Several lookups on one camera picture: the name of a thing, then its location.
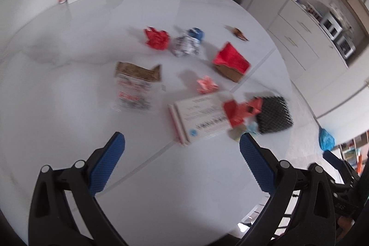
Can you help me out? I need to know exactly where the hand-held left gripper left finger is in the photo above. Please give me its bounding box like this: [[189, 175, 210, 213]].
[[28, 131, 129, 246]]

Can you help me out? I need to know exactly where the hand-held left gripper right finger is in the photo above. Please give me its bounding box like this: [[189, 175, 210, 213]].
[[236, 133, 337, 246]]

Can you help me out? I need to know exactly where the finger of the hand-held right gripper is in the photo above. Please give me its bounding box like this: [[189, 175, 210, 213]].
[[322, 150, 361, 186]]

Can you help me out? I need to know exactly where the brown snack wrapper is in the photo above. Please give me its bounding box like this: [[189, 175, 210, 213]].
[[231, 27, 250, 42]]

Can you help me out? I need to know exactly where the red paper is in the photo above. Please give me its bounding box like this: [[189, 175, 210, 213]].
[[143, 27, 171, 50], [223, 98, 264, 129]]

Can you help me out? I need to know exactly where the blue plastic bag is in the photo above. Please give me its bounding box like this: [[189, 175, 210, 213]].
[[318, 128, 336, 151]]

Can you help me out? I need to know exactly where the low shelf with colourful items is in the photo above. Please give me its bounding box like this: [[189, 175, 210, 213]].
[[339, 131, 369, 176]]

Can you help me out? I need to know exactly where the light blue crumpled paper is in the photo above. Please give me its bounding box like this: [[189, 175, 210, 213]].
[[245, 122, 259, 135]]

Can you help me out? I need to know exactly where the black mesh pad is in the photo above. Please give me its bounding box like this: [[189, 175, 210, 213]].
[[255, 95, 294, 135]]

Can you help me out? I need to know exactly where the flat white box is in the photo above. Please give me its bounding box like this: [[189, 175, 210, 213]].
[[168, 93, 235, 145]]

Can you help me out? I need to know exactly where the clear bag with cardboard header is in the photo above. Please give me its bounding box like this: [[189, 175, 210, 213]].
[[111, 62, 162, 112]]

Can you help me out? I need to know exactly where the pink crumpled paper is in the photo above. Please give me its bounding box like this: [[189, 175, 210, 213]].
[[196, 75, 220, 94]]

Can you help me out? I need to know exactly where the red cardboard box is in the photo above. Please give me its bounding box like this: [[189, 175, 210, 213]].
[[213, 42, 251, 83]]

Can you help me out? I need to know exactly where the silver toaster oven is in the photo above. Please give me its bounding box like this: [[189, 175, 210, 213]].
[[334, 33, 356, 60]]

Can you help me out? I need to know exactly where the white drawer cabinet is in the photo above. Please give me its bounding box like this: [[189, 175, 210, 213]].
[[268, 0, 350, 88]]

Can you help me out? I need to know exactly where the white microwave oven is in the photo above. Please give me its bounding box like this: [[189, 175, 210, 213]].
[[321, 12, 343, 39]]

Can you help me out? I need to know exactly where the white black crumpled paper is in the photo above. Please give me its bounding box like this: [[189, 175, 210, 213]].
[[172, 36, 202, 57]]

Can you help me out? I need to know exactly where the blue crumpled wrapper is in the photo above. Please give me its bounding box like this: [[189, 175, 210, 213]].
[[187, 27, 205, 42]]

